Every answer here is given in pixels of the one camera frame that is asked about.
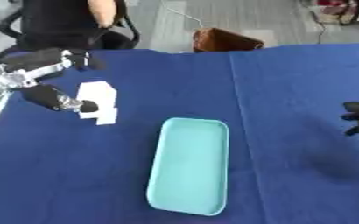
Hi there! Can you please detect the white angular block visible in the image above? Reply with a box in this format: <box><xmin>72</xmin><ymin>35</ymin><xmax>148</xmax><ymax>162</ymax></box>
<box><xmin>75</xmin><ymin>80</ymin><xmax>120</xmax><ymax>126</ymax></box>

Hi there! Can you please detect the white cable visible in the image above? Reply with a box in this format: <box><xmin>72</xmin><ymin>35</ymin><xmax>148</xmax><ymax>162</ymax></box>
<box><xmin>159</xmin><ymin>0</ymin><xmax>206</xmax><ymax>29</ymax></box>

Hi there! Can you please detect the teal oblong tray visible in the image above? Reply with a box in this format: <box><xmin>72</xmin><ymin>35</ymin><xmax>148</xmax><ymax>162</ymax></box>
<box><xmin>144</xmin><ymin>116</ymin><xmax>232</xmax><ymax>217</ymax></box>

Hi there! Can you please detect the person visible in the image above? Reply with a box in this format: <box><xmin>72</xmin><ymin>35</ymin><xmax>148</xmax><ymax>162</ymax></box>
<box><xmin>17</xmin><ymin>0</ymin><xmax>130</xmax><ymax>51</ymax></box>

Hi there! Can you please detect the red and white clutter pile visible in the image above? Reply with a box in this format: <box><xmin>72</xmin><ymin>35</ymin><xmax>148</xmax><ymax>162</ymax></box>
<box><xmin>313</xmin><ymin>0</ymin><xmax>359</xmax><ymax>26</ymax></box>

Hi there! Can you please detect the black cable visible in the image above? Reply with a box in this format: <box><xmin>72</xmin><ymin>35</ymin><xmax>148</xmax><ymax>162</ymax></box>
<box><xmin>306</xmin><ymin>6</ymin><xmax>327</xmax><ymax>46</ymax></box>

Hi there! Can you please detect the black office chair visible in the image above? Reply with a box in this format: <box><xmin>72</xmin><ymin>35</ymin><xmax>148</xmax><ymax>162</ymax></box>
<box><xmin>0</xmin><ymin>8</ymin><xmax>142</xmax><ymax>51</ymax></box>

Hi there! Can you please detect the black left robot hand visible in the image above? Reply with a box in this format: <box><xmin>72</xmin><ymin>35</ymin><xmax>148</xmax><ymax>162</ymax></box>
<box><xmin>0</xmin><ymin>47</ymin><xmax>108</xmax><ymax>114</ymax></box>

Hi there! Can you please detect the brown bag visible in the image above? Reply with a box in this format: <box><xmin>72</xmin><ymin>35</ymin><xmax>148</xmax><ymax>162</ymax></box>
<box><xmin>190</xmin><ymin>27</ymin><xmax>267</xmax><ymax>54</ymax></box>

